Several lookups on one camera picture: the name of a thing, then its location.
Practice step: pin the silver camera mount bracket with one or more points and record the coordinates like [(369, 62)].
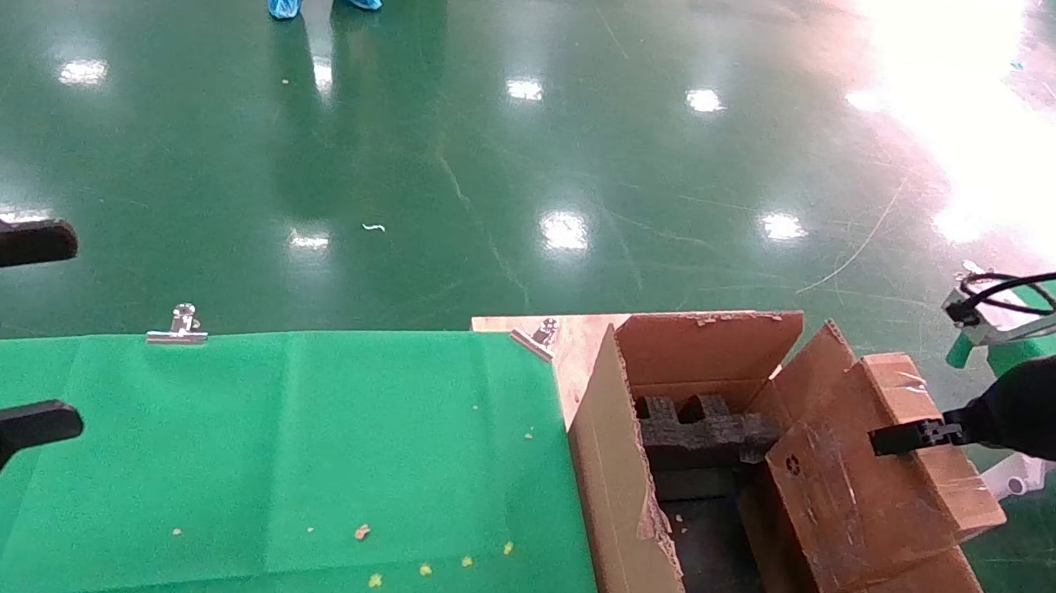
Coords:
[(1049, 322)]

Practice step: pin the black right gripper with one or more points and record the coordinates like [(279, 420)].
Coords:
[(1048, 411)]

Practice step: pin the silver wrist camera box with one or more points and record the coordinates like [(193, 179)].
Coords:
[(963, 325)]

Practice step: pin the black foam insert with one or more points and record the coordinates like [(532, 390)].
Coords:
[(702, 439)]

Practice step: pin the white table leg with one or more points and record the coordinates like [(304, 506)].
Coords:
[(1015, 477)]

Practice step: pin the white scrap of paper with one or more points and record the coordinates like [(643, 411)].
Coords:
[(373, 227)]

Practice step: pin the brown cardboard crumb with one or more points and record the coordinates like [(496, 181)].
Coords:
[(362, 531)]

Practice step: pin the small brown cardboard box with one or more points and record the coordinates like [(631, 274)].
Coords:
[(863, 519)]

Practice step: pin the black foam carton liner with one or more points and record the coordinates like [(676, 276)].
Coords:
[(707, 560)]

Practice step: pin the silver binder clip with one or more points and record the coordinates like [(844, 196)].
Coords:
[(178, 334), (532, 342)]

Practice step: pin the large open cardboard carton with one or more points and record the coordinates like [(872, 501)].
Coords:
[(615, 489)]

